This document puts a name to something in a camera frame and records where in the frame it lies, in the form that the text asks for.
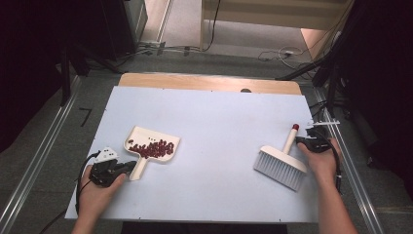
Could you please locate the metal floor rail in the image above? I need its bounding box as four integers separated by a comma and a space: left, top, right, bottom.
0, 76, 82, 234
313, 87, 387, 234

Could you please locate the black tripod stand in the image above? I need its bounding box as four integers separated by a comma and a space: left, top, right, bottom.
276, 30, 347, 119

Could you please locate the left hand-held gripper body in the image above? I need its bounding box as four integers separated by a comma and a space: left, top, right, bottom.
89, 146, 126, 188

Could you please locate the scatter of red beans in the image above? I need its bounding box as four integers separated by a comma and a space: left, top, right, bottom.
127, 136, 175, 160

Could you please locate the white board sheet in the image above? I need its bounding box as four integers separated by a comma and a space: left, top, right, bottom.
64, 85, 323, 225

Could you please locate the person's left hand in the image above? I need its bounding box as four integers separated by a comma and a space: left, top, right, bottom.
77, 165, 127, 222

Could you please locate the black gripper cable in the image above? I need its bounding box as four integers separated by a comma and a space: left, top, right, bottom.
324, 137, 343, 195
75, 150, 101, 216

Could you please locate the beige shelf unit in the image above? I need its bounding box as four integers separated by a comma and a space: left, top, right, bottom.
199, 0, 356, 50

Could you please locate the person's right hand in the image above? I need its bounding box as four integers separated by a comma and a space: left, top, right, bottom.
297, 137, 343, 186

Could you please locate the dark cabinet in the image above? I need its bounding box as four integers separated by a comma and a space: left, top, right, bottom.
98, 0, 149, 62

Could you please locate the cream plastic dustpan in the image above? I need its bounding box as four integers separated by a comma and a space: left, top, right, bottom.
123, 125, 181, 181

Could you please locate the bundle of floor cables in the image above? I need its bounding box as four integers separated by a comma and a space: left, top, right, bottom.
134, 40, 203, 59

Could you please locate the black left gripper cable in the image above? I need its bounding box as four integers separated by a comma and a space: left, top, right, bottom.
75, 150, 101, 216

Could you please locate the white brush with red cap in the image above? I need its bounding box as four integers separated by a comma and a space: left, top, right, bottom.
252, 123, 308, 192

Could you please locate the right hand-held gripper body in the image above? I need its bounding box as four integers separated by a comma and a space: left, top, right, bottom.
303, 120, 341, 153

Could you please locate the black hanging cable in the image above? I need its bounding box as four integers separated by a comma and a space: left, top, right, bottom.
201, 0, 222, 53

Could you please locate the black curtain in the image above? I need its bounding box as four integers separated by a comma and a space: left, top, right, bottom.
0, 0, 108, 154
340, 0, 413, 199

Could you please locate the black metal stand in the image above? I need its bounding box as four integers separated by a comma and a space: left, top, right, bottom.
59, 42, 124, 107

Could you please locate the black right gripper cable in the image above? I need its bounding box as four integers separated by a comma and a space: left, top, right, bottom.
324, 137, 343, 195

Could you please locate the white floor cable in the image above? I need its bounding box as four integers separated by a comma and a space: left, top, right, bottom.
257, 46, 307, 70

